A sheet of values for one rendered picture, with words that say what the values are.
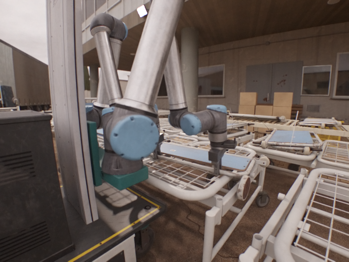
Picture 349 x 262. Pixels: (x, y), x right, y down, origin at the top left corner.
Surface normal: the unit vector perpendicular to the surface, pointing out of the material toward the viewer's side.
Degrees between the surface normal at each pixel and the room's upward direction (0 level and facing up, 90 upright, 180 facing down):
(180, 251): 0
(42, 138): 90
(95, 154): 90
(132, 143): 95
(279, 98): 90
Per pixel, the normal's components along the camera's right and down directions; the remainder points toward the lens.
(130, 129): 0.47, 0.24
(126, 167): 0.44, -0.19
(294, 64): -0.66, 0.14
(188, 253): 0.00, -0.98
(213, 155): -0.56, 0.34
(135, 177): 0.76, 0.11
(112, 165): -0.20, -0.17
